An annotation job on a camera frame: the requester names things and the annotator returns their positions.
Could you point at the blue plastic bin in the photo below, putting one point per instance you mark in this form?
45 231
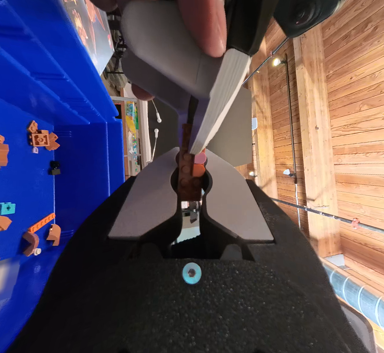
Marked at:
84 164

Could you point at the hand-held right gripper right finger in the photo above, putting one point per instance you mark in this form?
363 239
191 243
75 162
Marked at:
234 206

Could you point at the person's left hand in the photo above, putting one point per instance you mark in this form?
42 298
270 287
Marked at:
201 13

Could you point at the pile of loose toy bricks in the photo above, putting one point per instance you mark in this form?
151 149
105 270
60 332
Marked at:
40 140

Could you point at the silver air duct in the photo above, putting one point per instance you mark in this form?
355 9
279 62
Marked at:
351 290

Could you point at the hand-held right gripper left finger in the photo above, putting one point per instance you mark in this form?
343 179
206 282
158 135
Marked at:
144 206

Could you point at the white ceiling access point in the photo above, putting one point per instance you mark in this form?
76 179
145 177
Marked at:
254 123

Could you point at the black plywood-edged panel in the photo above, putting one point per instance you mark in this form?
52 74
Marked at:
234 125

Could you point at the brick chunk with coloured studs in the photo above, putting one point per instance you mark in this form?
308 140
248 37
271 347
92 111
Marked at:
187 185

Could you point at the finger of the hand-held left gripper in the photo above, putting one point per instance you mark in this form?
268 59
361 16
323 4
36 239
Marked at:
222 94
179 119

